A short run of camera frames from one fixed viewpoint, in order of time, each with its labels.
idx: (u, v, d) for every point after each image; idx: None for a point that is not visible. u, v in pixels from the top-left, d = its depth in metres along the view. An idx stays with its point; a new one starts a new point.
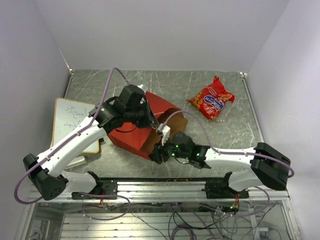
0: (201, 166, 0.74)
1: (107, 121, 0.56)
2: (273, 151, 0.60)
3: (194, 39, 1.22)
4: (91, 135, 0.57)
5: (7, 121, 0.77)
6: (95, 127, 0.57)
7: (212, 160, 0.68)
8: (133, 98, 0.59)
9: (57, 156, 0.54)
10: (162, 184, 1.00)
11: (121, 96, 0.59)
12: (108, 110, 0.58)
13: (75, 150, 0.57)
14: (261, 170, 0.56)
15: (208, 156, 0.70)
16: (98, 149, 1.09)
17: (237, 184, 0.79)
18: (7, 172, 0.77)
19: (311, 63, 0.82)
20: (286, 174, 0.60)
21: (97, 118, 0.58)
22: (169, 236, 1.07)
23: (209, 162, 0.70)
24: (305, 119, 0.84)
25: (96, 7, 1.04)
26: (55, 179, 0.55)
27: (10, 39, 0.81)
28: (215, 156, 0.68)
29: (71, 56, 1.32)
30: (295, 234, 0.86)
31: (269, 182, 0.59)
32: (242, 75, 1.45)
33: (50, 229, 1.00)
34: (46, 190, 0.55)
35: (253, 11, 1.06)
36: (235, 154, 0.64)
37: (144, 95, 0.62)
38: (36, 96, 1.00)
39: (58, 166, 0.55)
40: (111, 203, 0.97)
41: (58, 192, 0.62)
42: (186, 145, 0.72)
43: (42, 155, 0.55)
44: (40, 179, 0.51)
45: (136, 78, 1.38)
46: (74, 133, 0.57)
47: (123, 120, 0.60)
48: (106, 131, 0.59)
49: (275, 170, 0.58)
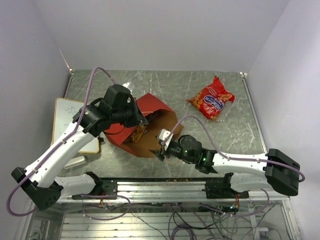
0: (206, 171, 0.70)
1: (92, 124, 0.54)
2: (284, 157, 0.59)
3: (194, 39, 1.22)
4: (77, 142, 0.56)
5: (7, 121, 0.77)
6: (80, 133, 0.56)
7: (221, 165, 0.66)
8: (118, 99, 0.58)
9: (45, 167, 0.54)
10: (162, 184, 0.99)
11: (106, 97, 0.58)
12: (92, 112, 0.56)
13: (63, 159, 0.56)
14: (274, 178, 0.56)
15: (217, 160, 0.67)
16: (98, 149, 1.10)
17: (240, 184, 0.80)
18: (7, 172, 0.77)
19: (311, 62, 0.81)
20: (296, 180, 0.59)
21: (82, 122, 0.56)
22: (169, 236, 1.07)
23: (217, 168, 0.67)
24: (305, 118, 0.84)
25: (96, 7, 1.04)
26: (46, 189, 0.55)
27: (10, 39, 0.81)
28: (225, 161, 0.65)
29: (71, 56, 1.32)
30: (295, 234, 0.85)
31: (281, 189, 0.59)
32: (242, 75, 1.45)
33: (50, 229, 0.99)
34: (39, 202, 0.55)
35: (253, 10, 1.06)
36: (247, 161, 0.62)
37: (129, 94, 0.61)
38: (36, 96, 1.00)
39: (48, 177, 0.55)
40: (111, 203, 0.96)
41: (54, 201, 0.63)
42: (196, 151, 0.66)
43: (30, 167, 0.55)
44: (31, 192, 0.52)
45: (136, 78, 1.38)
46: (60, 141, 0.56)
47: (109, 121, 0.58)
48: (93, 134, 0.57)
49: (287, 177, 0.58)
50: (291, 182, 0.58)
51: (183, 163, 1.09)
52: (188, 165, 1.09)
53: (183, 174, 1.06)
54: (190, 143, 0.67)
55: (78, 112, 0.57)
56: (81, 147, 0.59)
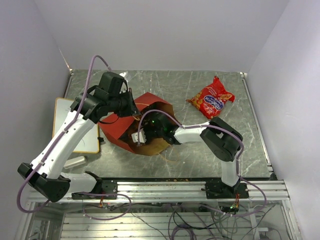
0: (173, 142, 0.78)
1: (92, 110, 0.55)
2: (225, 123, 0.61)
3: (194, 39, 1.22)
4: (79, 129, 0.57)
5: (7, 121, 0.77)
6: (81, 120, 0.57)
7: (179, 134, 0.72)
8: (114, 84, 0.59)
9: (51, 158, 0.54)
10: (162, 184, 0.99)
11: (101, 84, 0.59)
12: (90, 99, 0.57)
13: (68, 148, 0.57)
14: (205, 138, 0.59)
15: (179, 131, 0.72)
16: (98, 149, 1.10)
17: (225, 176, 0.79)
18: (7, 173, 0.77)
19: (311, 63, 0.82)
20: (235, 146, 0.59)
21: (81, 111, 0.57)
22: (169, 236, 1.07)
23: (179, 138, 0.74)
24: (305, 119, 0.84)
25: (96, 7, 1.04)
26: (56, 180, 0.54)
27: (9, 39, 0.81)
28: (182, 130, 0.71)
29: (71, 56, 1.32)
30: (295, 234, 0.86)
31: (217, 151, 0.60)
32: (242, 75, 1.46)
33: (50, 229, 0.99)
34: (51, 192, 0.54)
35: (253, 11, 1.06)
36: (194, 128, 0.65)
37: (124, 80, 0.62)
38: (36, 96, 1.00)
39: (55, 168, 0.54)
40: (111, 203, 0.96)
41: (64, 193, 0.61)
42: (160, 121, 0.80)
43: (36, 161, 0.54)
44: (42, 185, 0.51)
45: (136, 78, 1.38)
46: (61, 131, 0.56)
47: (107, 107, 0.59)
48: (93, 121, 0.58)
49: (222, 140, 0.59)
50: (225, 145, 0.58)
51: (183, 163, 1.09)
52: (188, 165, 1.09)
53: (183, 174, 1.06)
54: (156, 115, 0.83)
55: (76, 101, 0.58)
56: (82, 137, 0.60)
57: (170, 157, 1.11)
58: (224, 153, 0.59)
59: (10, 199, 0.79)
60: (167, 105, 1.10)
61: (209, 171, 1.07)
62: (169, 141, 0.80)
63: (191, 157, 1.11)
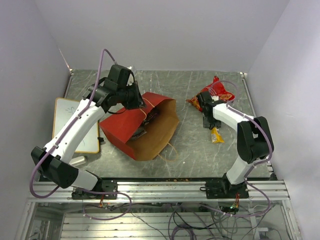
0: (207, 111, 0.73)
1: (103, 98, 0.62)
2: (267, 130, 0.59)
3: (194, 39, 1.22)
4: (91, 116, 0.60)
5: (7, 120, 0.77)
6: (94, 108, 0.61)
7: (217, 109, 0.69)
8: (121, 75, 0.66)
9: (65, 141, 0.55)
10: (162, 184, 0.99)
11: (110, 76, 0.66)
12: (101, 89, 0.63)
13: (80, 133, 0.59)
14: (239, 124, 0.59)
15: (218, 106, 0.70)
16: (98, 149, 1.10)
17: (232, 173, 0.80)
18: (7, 173, 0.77)
19: (311, 63, 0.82)
20: (263, 152, 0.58)
21: (93, 99, 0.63)
22: (169, 236, 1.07)
23: (213, 111, 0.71)
24: (305, 119, 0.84)
25: (95, 7, 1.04)
26: (68, 164, 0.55)
27: (10, 39, 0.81)
28: (222, 108, 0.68)
29: (71, 55, 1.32)
30: (295, 234, 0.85)
31: (242, 148, 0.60)
32: (242, 75, 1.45)
33: (50, 229, 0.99)
34: (62, 176, 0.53)
35: (254, 10, 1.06)
36: (236, 114, 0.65)
37: (131, 72, 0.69)
38: (36, 96, 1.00)
39: (68, 152, 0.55)
40: (111, 203, 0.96)
41: (72, 181, 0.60)
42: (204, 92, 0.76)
43: (50, 144, 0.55)
44: (56, 167, 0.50)
45: (136, 78, 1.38)
46: (75, 117, 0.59)
47: (116, 97, 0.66)
48: (104, 110, 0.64)
49: (255, 142, 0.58)
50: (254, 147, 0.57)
51: (183, 163, 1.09)
52: (187, 165, 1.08)
53: (183, 174, 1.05)
54: None
55: (88, 91, 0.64)
56: (92, 125, 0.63)
57: (170, 156, 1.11)
58: (246, 153, 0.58)
59: (10, 199, 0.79)
60: (171, 102, 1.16)
61: (209, 171, 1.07)
62: (203, 109, 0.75)
63: (191, 157, 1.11)
